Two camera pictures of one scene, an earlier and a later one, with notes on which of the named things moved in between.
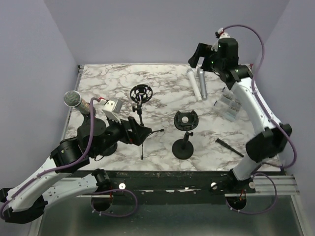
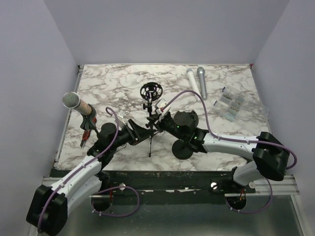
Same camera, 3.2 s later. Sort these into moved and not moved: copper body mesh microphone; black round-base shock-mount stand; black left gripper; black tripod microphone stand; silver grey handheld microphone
Moved: black tripod microphone stand
Not moved: black left gripper; black round-base shock-mount stand; silver grey handheld microphone; copper body mesh microphone
